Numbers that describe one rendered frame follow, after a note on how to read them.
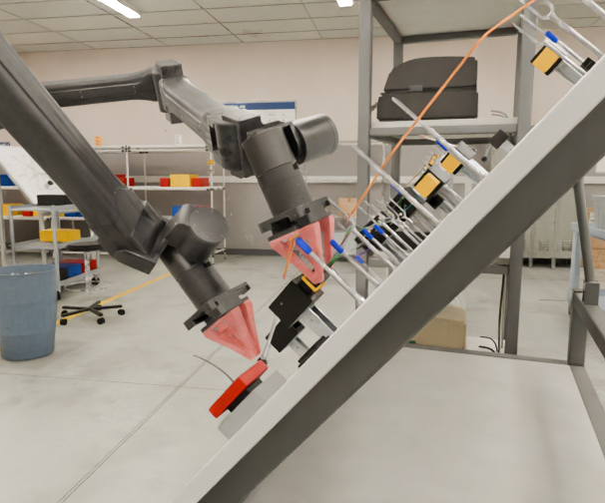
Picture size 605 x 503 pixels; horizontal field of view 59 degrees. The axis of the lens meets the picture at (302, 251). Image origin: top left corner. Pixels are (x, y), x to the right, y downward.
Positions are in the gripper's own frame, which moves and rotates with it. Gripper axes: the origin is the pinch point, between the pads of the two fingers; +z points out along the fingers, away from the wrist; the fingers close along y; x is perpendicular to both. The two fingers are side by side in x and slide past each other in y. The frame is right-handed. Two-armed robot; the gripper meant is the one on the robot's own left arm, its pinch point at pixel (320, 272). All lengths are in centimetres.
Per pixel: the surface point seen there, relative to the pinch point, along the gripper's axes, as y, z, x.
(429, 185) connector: 50, -4, -8
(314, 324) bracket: -0.9, 6.1, 3.4
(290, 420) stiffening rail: -15.0, 12.4, 3.7
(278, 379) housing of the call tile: -20.8, 5.8, -1.0
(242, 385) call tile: -24.8, 4.2, 0.1
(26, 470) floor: 81, 45, 208
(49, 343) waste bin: 197, 0, 314
